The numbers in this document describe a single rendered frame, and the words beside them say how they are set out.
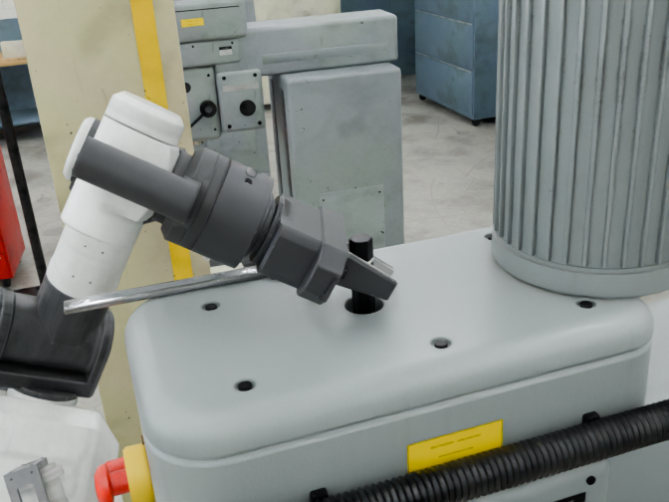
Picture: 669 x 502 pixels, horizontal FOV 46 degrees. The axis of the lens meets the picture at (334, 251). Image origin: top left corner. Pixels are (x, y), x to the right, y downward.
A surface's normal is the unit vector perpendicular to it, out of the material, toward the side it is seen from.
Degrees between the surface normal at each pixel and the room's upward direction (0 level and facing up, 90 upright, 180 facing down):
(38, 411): 28
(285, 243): 90
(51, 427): 59
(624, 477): 90
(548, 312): 0
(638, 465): 90
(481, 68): 90
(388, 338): 0
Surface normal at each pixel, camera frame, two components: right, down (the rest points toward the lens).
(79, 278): 0.08, 0.45
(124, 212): 0.16, 0.19
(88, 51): 0.33, 0.37
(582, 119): -0.48, 0.39
